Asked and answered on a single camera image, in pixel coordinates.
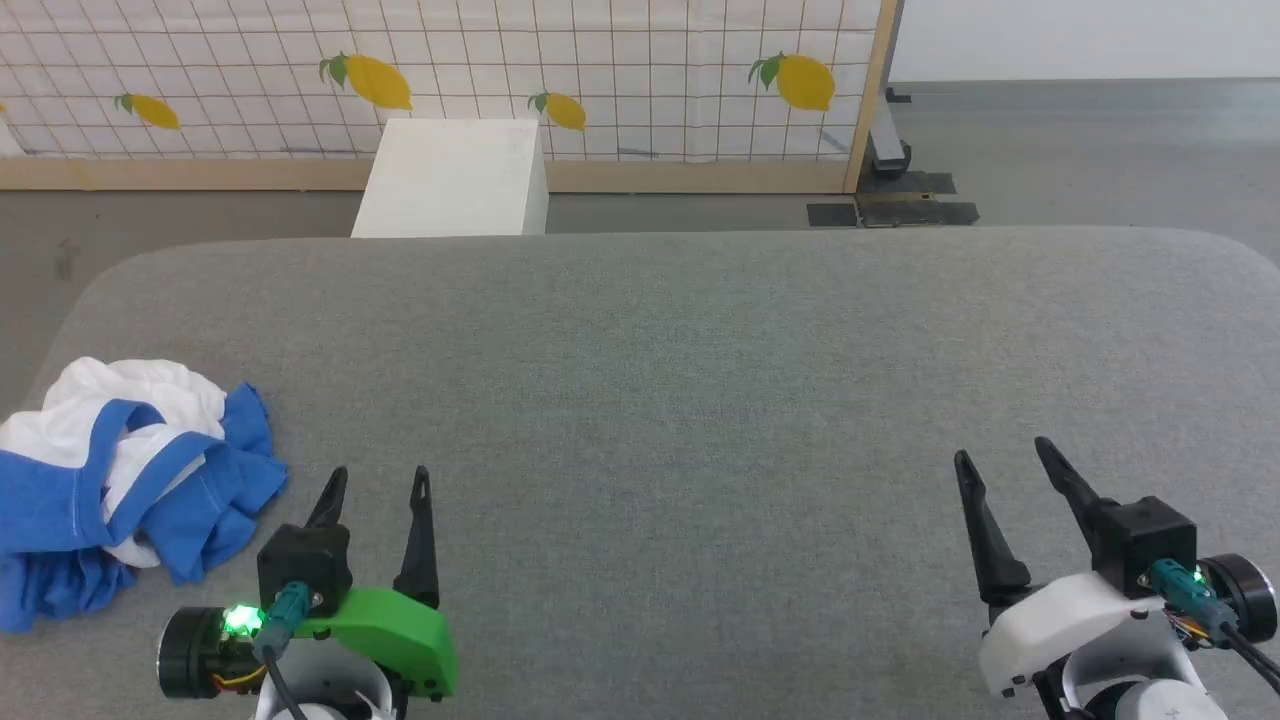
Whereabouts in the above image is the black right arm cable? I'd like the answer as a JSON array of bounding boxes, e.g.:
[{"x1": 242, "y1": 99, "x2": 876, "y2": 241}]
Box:
[{"x1": 1148, "y1": 558, "x2": 1280, "y2": 693}]

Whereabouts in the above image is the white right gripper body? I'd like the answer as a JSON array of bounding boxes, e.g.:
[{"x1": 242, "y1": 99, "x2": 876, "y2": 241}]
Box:
[{"x1": 978, "y1": 553, "x2": 1278, "y2": 698}]

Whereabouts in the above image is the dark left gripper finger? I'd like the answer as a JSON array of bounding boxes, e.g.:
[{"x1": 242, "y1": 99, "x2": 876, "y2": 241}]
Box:
[
  {"x1": 393, "y1": 466, "x2": 441, "y2": 611},
  {"x1": 305, "y1": 466, "x2": 349, "y2": 531}
]

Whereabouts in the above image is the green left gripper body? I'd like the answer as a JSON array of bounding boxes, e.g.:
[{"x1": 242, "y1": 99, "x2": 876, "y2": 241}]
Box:
[{"x1": 157, "y1": 587, "x2": 458, "y2": 699}]

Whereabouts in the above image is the blue and white t-shirt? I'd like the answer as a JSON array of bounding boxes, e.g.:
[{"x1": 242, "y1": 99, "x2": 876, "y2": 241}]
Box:
[{"x1": 0, "y1": 357, "x2": 291, "y2": 633}]

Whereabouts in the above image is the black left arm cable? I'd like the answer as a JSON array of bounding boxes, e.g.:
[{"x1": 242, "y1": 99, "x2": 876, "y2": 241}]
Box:
[{"x1": 252, "y1": 582, "x2": 316, "y2": 720}]

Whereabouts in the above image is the white box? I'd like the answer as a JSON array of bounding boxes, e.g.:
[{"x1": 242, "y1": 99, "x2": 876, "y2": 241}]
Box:
[{"x1": 352, "y1": 118, "x2": 550, "y2": 238}]

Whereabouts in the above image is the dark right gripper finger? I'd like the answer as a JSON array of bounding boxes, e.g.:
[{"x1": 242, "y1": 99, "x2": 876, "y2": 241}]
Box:
[
  {"x1": 955, "y1": 450, "x2": 1031, "y2": 606},
  {"x1": 1035, "y1": 437, "x2": 1111, "y2": 558}
]

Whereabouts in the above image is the grey metal partition foot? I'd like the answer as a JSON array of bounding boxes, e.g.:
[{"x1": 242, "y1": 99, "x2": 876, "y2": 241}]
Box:
[{"x1": 868, "y1": 85, "x2": 913, "y2": 181}]

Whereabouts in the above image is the lemon print partition screen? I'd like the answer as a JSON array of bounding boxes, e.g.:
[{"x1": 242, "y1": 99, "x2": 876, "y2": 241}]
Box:
[{"x1": 0, "y1": 0, "x2": 906, "y2": 193}]

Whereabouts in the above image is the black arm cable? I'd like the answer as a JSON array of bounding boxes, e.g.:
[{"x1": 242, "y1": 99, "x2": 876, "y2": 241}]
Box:
[
  {"x1": 1148, "y1": 558, "x2": 1280, "y2": 693},
  {"x1": 252, "y1": 582, "x2": 316, "y2": 720}
]

